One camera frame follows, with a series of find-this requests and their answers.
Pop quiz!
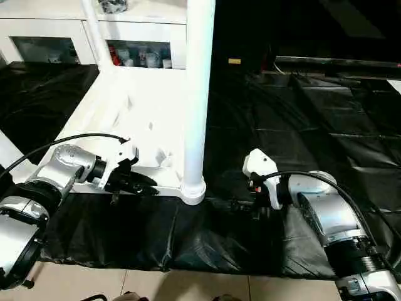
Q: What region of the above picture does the white plastic table leg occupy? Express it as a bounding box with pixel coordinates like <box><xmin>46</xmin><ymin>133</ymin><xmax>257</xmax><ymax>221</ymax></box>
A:
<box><xmin>80</xmin><ymin>0</ymin><xmax>116</xmax><ymax>77</ymax></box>
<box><xmin>0</xmin><ymin>127</ymin><xmax>38</xmax><ymax>179</ymax></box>
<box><xmin>180</xmin><ymin>0</ymin><xmax>217</xmax><ymax>191</ymax></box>

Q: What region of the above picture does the white glass-door cabinet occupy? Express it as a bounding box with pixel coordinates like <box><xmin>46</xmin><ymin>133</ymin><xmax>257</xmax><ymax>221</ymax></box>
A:
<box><xmin>0</xmin><ymin>0</ymin><xmax>189</xmax><ymax>71</ymax></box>

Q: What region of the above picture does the black table mat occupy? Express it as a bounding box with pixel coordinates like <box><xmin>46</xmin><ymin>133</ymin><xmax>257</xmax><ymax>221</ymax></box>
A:
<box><xmin>0</xmin><ymin>60</ymin><xmax>401</xmax><ymax>280</ymax></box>

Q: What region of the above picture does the dark bundle on cabinet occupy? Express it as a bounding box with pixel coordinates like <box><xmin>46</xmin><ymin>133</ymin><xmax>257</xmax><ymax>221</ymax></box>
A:
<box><xmin>97</xmin><ymin>0</ymin><xmax>128</xmax><ymax>14</ymax></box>

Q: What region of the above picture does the black left camera cable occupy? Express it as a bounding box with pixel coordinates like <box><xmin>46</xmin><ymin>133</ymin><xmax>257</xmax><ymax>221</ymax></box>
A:
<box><xmin>0</xmin><ymin>132</ymin><xmax>132</xmax><ymax>180</ymax></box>

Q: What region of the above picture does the dark long bar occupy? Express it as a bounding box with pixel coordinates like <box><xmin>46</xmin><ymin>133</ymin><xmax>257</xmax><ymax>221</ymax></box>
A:
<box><xmin>274</xmin><ymin>55</ymin><xmax>401</xmax><ymax>69</ymax></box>

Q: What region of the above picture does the white plastic table top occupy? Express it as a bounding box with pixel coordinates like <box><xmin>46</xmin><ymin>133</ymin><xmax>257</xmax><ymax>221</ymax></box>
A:
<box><xmin>26</xmin><ymin>66</ymin><xmax>208</xmax><ymax>207</ymax></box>

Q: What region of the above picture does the red bottle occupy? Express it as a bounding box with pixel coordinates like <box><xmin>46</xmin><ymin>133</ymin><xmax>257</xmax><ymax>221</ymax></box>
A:
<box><xmin>108</xmin><ymin>45</ymin><xmax>121</xmax><ymax>67</ymax></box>

